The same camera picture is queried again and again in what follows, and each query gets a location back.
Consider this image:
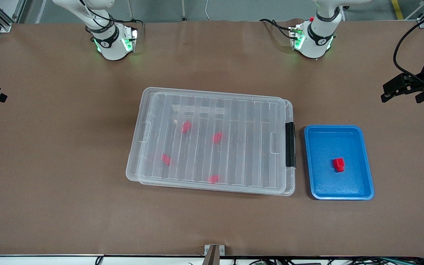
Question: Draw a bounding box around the black arm base cable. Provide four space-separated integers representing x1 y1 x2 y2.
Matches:
259 18 297 39
123 19 145 37

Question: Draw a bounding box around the brown table cover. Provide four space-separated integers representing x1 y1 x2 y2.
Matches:
0 20 424 257

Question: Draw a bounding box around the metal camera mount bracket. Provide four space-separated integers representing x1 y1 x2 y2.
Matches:
204 244 226 265

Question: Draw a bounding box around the black box latch handle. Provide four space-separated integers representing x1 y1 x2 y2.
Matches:
285 122 296 169

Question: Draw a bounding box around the black left arm base cable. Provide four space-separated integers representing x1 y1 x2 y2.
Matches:
259 18 297 39

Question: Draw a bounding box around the blue plastic tray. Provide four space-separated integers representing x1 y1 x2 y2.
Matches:
304 125 375 201

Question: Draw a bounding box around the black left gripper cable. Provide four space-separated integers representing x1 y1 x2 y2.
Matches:
393 15 424 87

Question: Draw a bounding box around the black right arm base cable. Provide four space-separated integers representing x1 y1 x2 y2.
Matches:
123 19 145 37

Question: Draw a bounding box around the clear plastic storage box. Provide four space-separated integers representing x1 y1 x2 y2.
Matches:
138 96 296 197

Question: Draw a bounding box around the clear ribbed plastic lid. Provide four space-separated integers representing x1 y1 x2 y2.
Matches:
126 87 288 194

